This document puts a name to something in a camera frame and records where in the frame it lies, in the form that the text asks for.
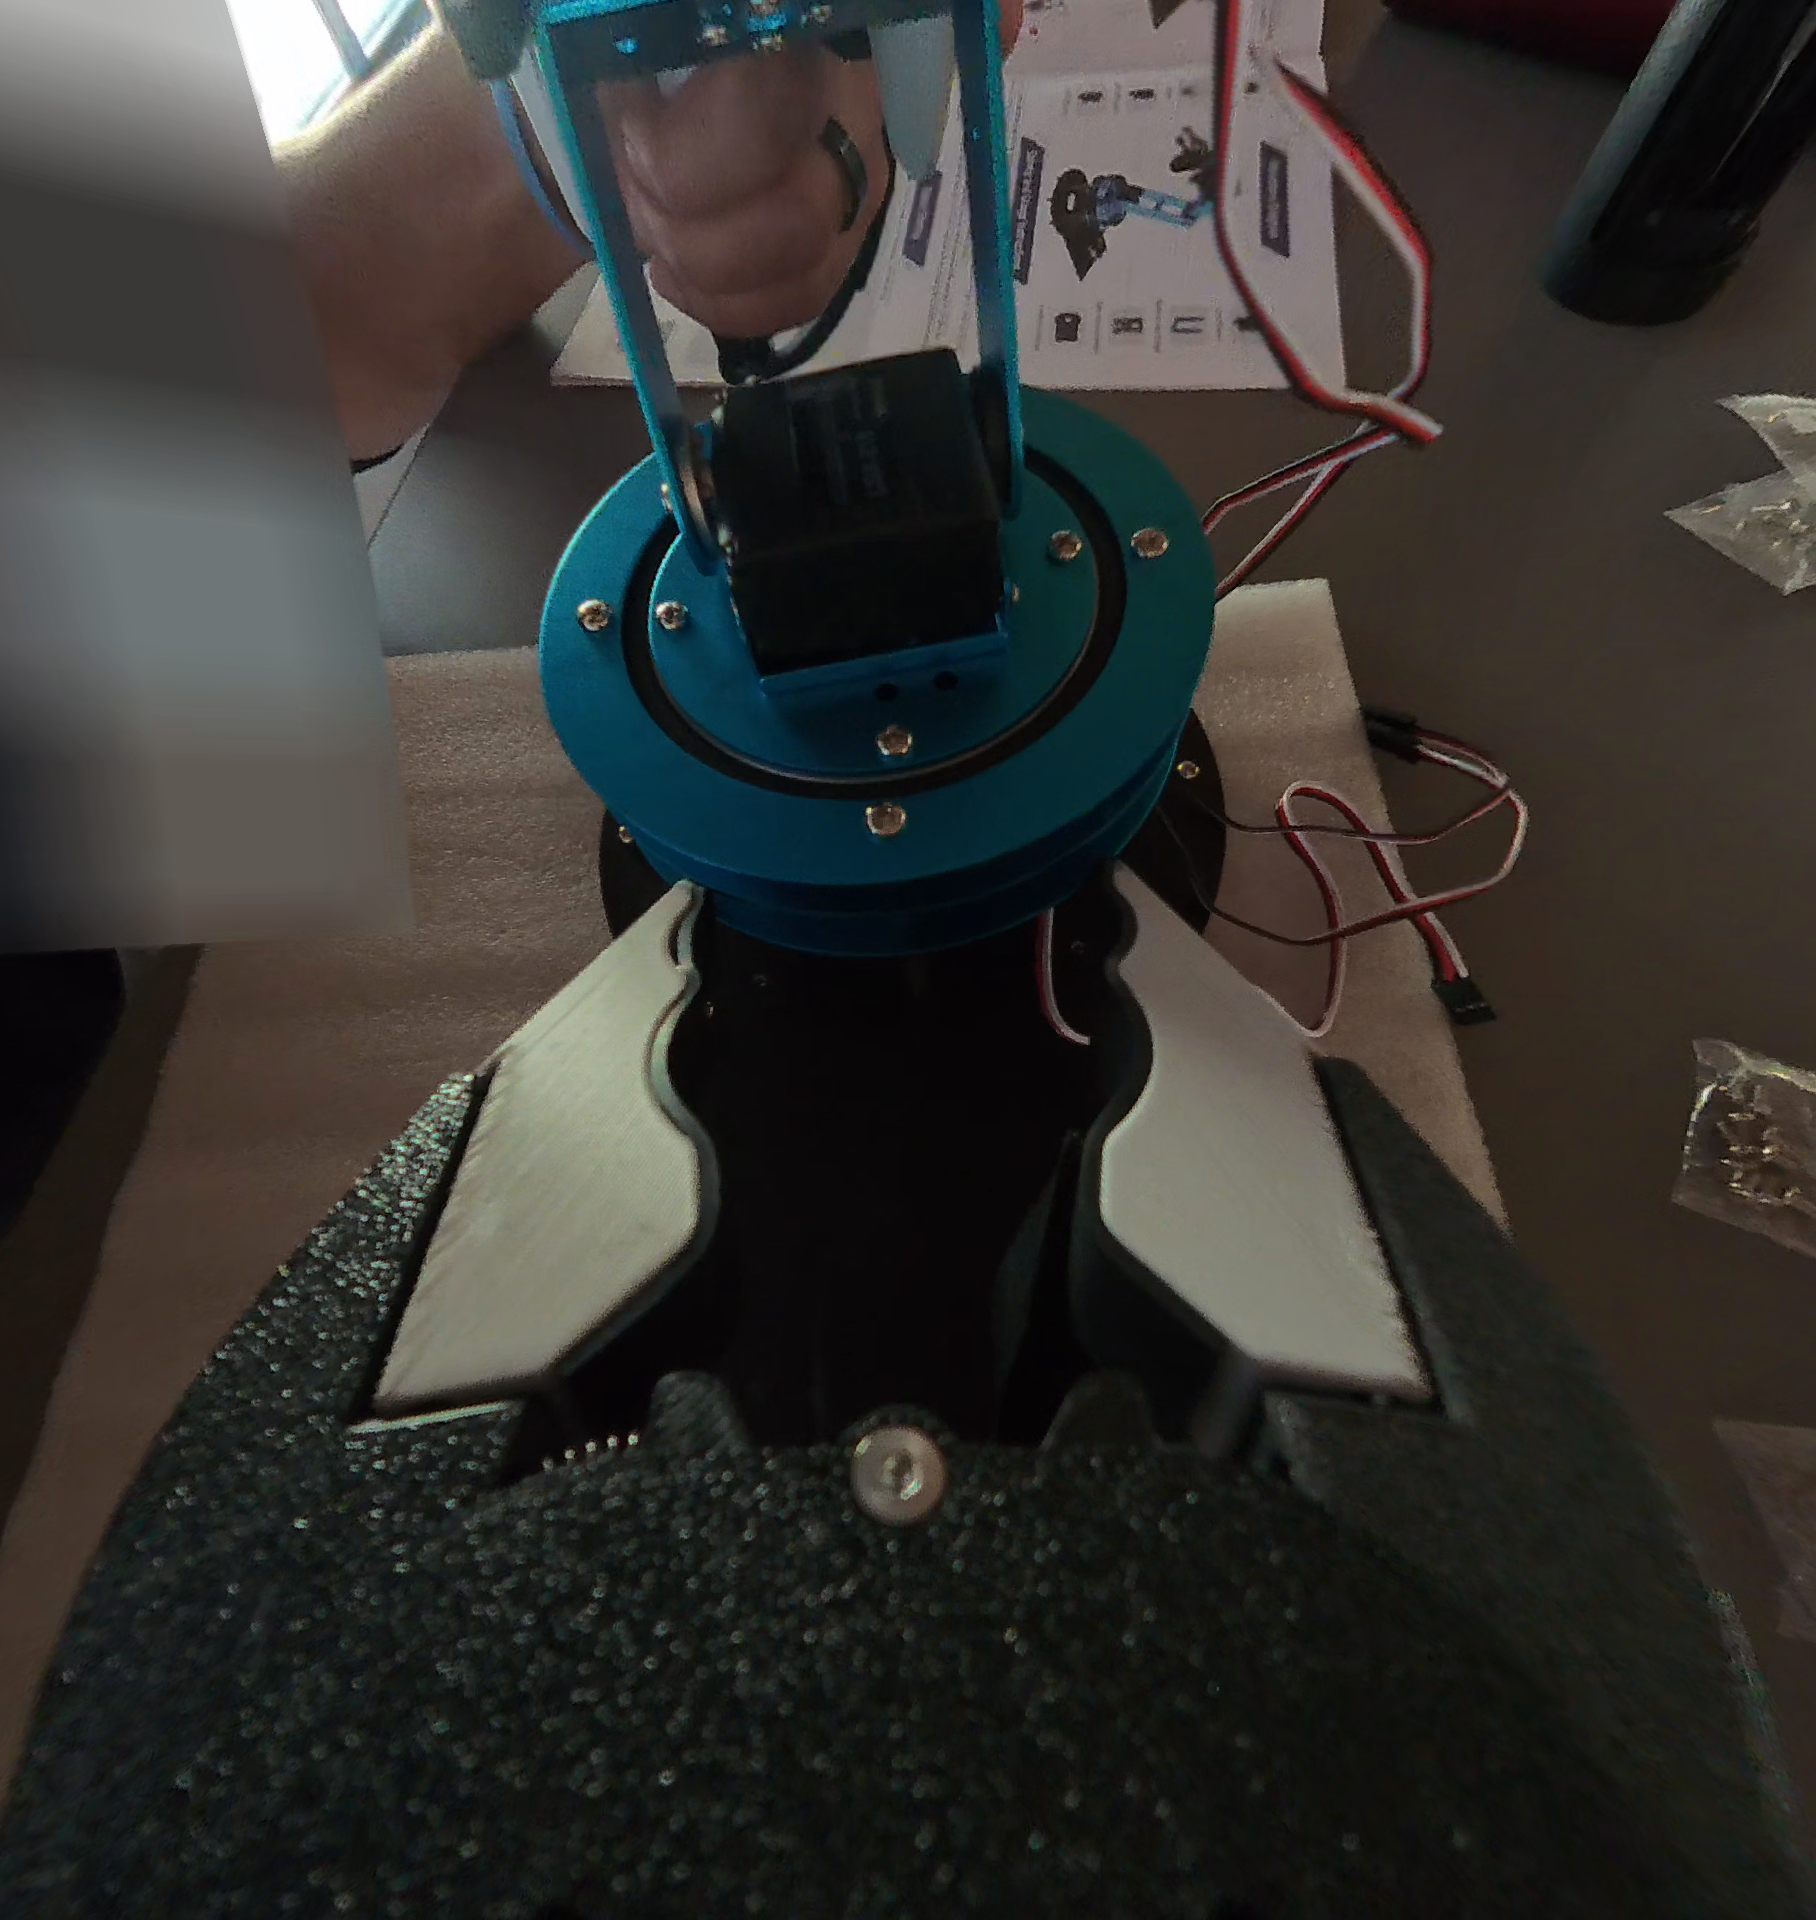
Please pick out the clear bag of screws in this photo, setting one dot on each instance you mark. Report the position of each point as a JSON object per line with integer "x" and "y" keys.
{"x": 1763, "y": 1140}

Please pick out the black bottle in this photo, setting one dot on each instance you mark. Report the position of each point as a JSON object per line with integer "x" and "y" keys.
{"x": 1673, "y": 182}

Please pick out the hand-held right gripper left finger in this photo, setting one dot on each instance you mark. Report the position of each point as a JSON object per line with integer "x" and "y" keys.
{"x": 548, "y": 1202}

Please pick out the blue wristband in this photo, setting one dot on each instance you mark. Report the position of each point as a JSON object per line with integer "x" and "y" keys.
{"x": 527, "y": 166}

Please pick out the person's left forearm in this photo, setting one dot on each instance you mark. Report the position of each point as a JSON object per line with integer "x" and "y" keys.
{"x": 401, "y": 223}

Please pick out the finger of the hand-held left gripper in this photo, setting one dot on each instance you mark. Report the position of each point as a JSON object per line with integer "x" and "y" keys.
{"x": 494, "y": 36}

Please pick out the white foam sheet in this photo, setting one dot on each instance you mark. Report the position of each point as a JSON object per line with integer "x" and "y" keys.
{"x": 247, "y": 1054}

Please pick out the instruction manual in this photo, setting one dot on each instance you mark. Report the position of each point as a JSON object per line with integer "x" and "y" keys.
{"x": 1118, "y": 357}

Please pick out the person's left hand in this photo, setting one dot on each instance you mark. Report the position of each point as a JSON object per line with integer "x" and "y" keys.
{"x": 744, "y": 211}

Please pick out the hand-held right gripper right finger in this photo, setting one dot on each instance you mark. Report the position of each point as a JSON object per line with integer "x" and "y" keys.
{"x": 1255, "y": 1202}

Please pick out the teal blue object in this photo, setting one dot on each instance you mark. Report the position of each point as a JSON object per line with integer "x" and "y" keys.
{"x": 845, "y": 885}

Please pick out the black metal base plate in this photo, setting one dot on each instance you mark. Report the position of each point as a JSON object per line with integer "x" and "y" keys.
{"x": 879, "y": 1124}

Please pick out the large dark red roll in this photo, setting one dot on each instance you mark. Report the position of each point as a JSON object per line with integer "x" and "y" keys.
{"x": 1522, "y": 11}

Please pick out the clear bag of parts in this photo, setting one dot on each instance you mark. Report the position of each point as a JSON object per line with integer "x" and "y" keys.
{"x": 1779, "y": 492}

